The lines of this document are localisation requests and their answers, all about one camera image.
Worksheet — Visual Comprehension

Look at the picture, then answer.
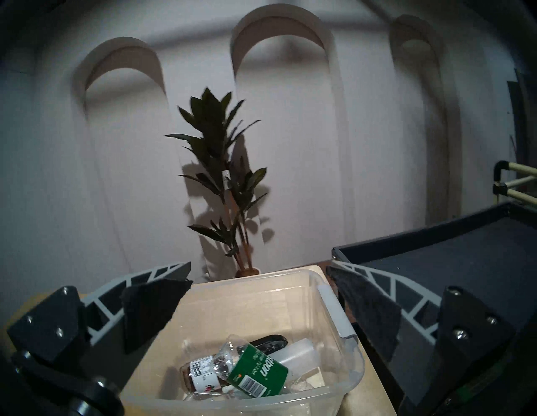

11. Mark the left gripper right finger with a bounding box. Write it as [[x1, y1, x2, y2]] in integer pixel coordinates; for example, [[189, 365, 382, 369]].
[[326, 260, 517, 416]]

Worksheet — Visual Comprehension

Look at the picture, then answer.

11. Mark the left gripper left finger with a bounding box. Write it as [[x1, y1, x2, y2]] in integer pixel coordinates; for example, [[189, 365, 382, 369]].
[[6, 262, 193, 365]]

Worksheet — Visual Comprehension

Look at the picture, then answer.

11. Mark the clear plastic storage box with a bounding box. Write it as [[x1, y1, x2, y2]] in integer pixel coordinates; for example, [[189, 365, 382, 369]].
[[120, 268, 365, 416]]

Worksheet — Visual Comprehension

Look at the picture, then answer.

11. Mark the black metal shelf cart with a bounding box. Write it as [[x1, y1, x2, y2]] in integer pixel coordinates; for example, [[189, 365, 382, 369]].
[[331, 201, 537, 416]]

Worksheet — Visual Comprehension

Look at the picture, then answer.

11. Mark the white plastic bottle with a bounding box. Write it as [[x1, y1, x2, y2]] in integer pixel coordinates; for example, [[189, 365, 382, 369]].
[[273, 339, 321, 376]]

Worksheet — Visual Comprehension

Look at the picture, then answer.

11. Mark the small brown bottle white label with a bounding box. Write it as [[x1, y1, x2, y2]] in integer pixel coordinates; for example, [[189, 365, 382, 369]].
[[180, 354, 229, 395]]

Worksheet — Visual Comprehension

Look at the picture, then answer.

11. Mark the black oblong object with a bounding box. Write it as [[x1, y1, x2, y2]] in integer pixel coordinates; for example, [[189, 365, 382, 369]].
[[252, 334, 289, 354]]

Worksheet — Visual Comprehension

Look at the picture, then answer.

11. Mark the green label plastic bottle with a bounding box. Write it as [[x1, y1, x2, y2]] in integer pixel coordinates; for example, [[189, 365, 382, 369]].
[[218, 334, 290, 398]]

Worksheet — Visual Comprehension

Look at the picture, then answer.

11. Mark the dark green leafy plant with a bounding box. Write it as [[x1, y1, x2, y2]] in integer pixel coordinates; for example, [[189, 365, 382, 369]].
[[165, 87, 269, 273]]

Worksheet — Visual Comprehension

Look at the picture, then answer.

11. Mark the dark door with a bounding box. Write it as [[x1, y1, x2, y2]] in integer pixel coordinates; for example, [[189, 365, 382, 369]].
[[506, 69, 537, 168]]

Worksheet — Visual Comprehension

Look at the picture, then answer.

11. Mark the green cart beige pipe frame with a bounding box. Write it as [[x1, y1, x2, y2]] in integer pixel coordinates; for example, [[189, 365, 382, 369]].
[[493, 161, 537, 210]]

